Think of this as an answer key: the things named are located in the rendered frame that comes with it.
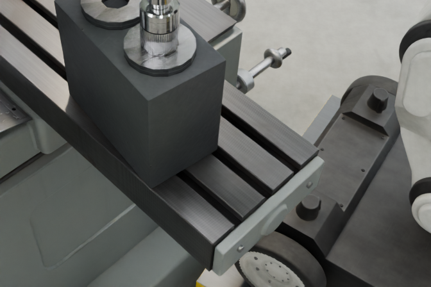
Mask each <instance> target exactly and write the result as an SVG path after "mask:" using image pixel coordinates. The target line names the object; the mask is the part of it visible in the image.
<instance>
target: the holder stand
mask: <svg viewBox="0 0 431 287"><path fill-rule="evenodd" d="M139 2H140V0H55V1H54V3H55V10H56V18H57V22H58V29H59V34H60V41H61V45H62V52H63V59H64V63H65V71H66V75H67V82H68V87H69V93H70V95H71V96H72V98H73V99H74V100H75V101H76V102H77V103H78V104H79V106H80V107H81V108H82V109H83V111H84V112H85V113H86V114H87V115H88V116H89V117H90V119H91V120H92V121H93V122H94V123H95V125H96V126H97V127H98V128H99V129H100V130H101V132H102V133H103V134H104V135H105V136H106V137H107V138H108V140H109V141H110V142H111V143H112V145H113V146H114V147H115V148H116V149H117V150H118V151H119V153H120V154H121V155H122V157H123V158H124V159H125V160H126V161H127V162H128V163H129V164H130V166H131V167H132V168H133V170H134V171H136V173H137V174H138V175H139V176H140V178H141V179H142V180H143V181H144V182H145V183H146V184H147V186H148V187H149V188H154V187H155V186H157V185H159V184H160V183H162V182H164V181H165V180H167V179H169V178H170V177H172V176H174V175H176V174H177V173H179V172H181V171H182V170H184V169H186V168H187V167H189V166H191V165H192V164H194V163H195V162H197V161H199V160H201V159H202V158H204V157H205V156H208V155H209V154H211V153H213V152H214V151H216V150H217V144H218V138H219V125H220V119H221V107H222V100H223V88H224V76H225V70H226V60H225V58H224V57H223V56H221V55H220V54H219V53H218V52H217V51H216V50H215V49H214V48H213V47H212V46H211V45H210V44H209V43H208V42H207V41H206V40H205V39H203V38H202V37H201V36H200V35H199V34H198V33H197V32H196V31H194V30H193V29H192V28H191V27H190V26H189V25H188V24H187V23H186V22H185V21H184V20H183V19H182V18H181V17H180V31H179V46H178V48H177V50H175V52H173V53H171V54H169V55H166V56H154V55H151V54H148V53H147V52H145V51H144V50H143V48H142V47H141V44H140V16H139Z"/></svg>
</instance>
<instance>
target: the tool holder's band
mask: <svg viewBox="0 0 431 287"><path fill-rule="evenodd" d="M139 12H140V14H141V16H142V17H143V18H144V19H146V20H147V21H149V22H153V23H157V24H162V23H167V22H171V21H173V20H174V19H175V18H177V16H178V15H179V13H180V2H179V0H172V1H171V2H170V3H169V6H168V7H167V8H164V9H162V10H157V9H154V8H152V7H151V6H150V4H149V2H148V1H147V0H140V2H139Z"/></svg>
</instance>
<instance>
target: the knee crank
mask: <svg viewBox="0 0 431 287"><path fill-rule="evenodd" d="M291 53H292V52H291V50H290V49H289V48H283V47H280V48H279V49H277V50H276V49H273V48H269V49H266V50H265V52H264V60H262V61H261V62H260V63H258V64H257V65H256V66H254V67H253V68H252V69H250V70H249V71H247V70H245V69H238V74H237V84H236V88H237V89H238V90H240V91H241V92H242V93H243V94H246V93H247V92H249V91H250V90H251V89H252V88H253V87H254V85H255V84H254V80H253V79H254V78H255V77H257V76H258V75H259V74H261V73H262V72H263V71H265V70H266V69H267V68H269V67H271V68H273V69H277V68H280V67H281V66H282V63H283V60H284V59H285V58H286V57H288V56H290V55H291Z"/></svg>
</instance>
